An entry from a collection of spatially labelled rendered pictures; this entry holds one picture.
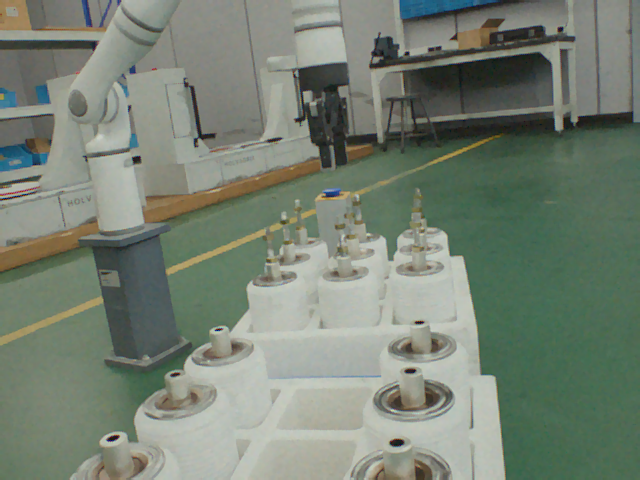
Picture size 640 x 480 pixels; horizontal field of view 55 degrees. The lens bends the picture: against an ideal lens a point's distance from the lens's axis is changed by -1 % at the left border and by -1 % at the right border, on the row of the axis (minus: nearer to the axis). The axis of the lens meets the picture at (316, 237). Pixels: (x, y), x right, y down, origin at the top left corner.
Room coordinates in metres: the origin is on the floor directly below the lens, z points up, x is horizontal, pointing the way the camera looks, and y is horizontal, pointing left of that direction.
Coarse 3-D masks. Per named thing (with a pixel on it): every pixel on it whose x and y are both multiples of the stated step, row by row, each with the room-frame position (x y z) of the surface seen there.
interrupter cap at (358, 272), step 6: (330, 270) 0.98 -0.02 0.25; (336, 270) 0.98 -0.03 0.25; (354, 270) 0.97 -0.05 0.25; (360, 270) 0.96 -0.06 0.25; (366, 270) 0.95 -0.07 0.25; (324, 276) 0.95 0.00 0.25; (330, 276) 0.95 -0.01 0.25; (336, 276) 0.95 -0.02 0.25; (348, 276) 0.95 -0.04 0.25; (354, 276) 0.93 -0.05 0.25; (360, 276) 0.93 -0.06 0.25
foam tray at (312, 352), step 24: (456, 264) 1.17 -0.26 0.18; (456, 288) 1.02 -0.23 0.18; (312, 312) 1.02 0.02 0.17; (384, 312) 0.95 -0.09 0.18; (456, 312) 0.91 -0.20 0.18; (240, 336) 0.93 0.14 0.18; (264, 336) 0.92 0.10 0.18; (288, 336) 0.90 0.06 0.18; (312, 336) 0.89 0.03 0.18; (336, 336) 0.88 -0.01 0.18; (360, 336) 0.88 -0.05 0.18; (384, 336) 0.87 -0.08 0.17; (456, 336) 0.85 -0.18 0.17; (288, 360) 0.90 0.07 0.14; (312, 360) 0.89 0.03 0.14; (336, 360) 0.88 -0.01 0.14; (360, 360) 0.88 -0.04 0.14
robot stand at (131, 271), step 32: (160, 224) 1.38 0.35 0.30; (96, 256) 1.32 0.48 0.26; (128, 256) 1.29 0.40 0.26; (160, 256) 1.35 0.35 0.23; (128, 288) 1.28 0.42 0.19; (160, 288) 1.33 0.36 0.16; (128, 320) 1.28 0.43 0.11; (160, 320) 1.32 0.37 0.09; (128, 352) 1.30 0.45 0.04; (160, 352) 1.30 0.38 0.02
